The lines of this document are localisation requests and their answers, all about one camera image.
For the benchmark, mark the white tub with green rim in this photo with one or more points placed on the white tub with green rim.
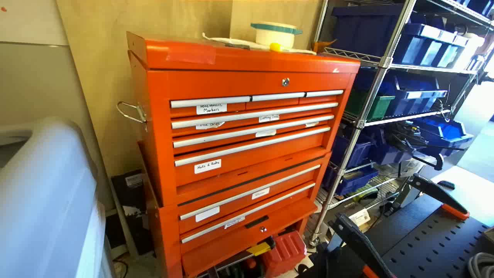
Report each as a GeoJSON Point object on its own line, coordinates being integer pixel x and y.
{"type": "Point", "coordinates": [275, 34]}

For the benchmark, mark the flat white tray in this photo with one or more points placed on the flat white tray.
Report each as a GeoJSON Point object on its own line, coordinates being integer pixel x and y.
{"type": "Point", "coordinates": [229, 42]}

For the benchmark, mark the small yellow ball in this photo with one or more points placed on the small yellow ball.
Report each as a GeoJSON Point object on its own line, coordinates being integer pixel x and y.
{"type": "Point", "coordinates": [276, 47]}

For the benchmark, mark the pale grey plastic cover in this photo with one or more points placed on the pale grey plastic cover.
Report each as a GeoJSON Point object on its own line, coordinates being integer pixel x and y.
{"type": "Point", "coordinates": [46, 206]}

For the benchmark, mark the black perforated workbench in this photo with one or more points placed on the black perforated workbench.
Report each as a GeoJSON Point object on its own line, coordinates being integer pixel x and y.
{"type": "Point", "coordinates": [426, 241]}

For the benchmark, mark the open blue parts bin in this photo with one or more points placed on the open blue parts bin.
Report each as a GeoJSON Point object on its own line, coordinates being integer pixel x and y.
{"type": "Point", "coordinates": [442, 132]}

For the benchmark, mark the orange tool chest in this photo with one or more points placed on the orange tool chest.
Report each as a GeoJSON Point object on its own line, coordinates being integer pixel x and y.
{"type": "Point", "coordinates": [241, 149]}

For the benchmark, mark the black box with labels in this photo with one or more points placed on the black box with labels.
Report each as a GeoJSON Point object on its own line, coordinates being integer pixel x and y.
{"type": "Point", "coordinates": [131, 206]}

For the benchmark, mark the black clamp tool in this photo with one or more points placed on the black clamp tool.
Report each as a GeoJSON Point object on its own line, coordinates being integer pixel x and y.
{"type": "Point", "coordinates": [417, 149]}

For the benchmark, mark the low blue storage bin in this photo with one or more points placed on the low blue storage bin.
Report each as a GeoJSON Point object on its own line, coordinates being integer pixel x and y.
{"type": "Point", "coordinates": [355, 167]}

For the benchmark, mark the blue bin with green contents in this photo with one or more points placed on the blue bin with green contents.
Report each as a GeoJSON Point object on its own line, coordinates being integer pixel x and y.
{"type": "Point", "coordinates": [406, 98]}

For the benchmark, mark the dark blue storage bin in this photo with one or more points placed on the dark blue storage bin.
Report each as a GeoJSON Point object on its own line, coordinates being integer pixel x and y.
{"type": "Point", "coordinates": [364, 28]}

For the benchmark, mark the blue bin with white contents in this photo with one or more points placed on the blue bin with white contents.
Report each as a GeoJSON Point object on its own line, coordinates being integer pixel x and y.
{"type": "Point", "coordinates": [432, 47]}

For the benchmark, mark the orange rolling tool cabinet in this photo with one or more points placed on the orange rolling tool cabinet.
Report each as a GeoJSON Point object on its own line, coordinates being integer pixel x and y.
{"type": "Point", "coordinates": [241, 232]}

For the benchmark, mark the red plastic case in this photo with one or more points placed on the red plastic case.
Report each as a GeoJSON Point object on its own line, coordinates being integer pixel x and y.
{"type": "Point", "coordinates": [284, 252]}

